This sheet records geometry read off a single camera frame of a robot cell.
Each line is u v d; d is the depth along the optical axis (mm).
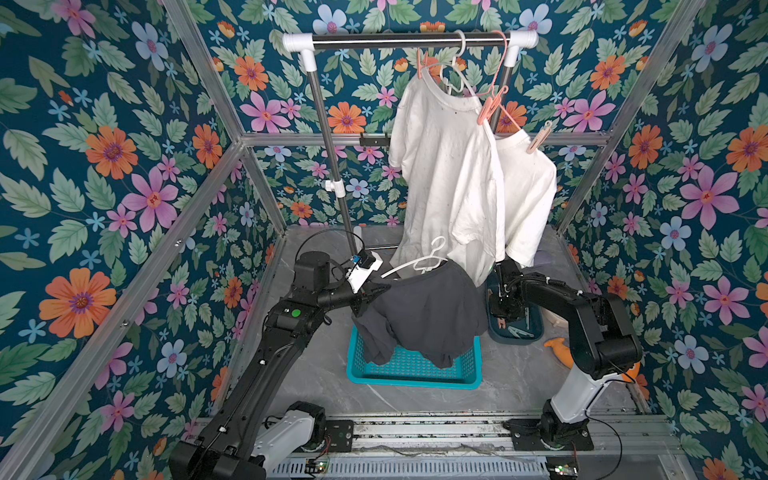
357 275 602
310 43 515
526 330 907
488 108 530
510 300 784
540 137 568
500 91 626
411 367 862
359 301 608
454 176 672
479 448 722
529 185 630
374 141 907
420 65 734
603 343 490
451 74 799
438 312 761
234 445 382
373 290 649
